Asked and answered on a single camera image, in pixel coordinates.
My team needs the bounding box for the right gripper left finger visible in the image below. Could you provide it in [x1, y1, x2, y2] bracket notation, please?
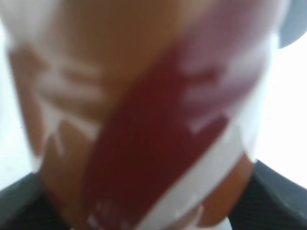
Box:
[0, 173, 70, 230]

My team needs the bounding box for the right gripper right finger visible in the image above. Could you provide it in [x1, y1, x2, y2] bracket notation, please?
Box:
[229, 161, 307, 230]

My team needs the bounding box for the brown coffee bottle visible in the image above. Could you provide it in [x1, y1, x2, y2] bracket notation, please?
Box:
[0, 0, 289, 230]

